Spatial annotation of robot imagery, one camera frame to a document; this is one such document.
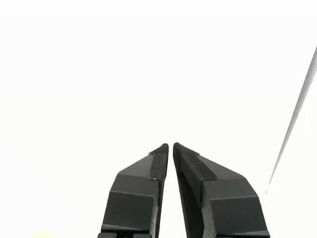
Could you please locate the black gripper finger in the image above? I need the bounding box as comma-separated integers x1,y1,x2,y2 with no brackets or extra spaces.
172,142,271,238
97,143,169,238

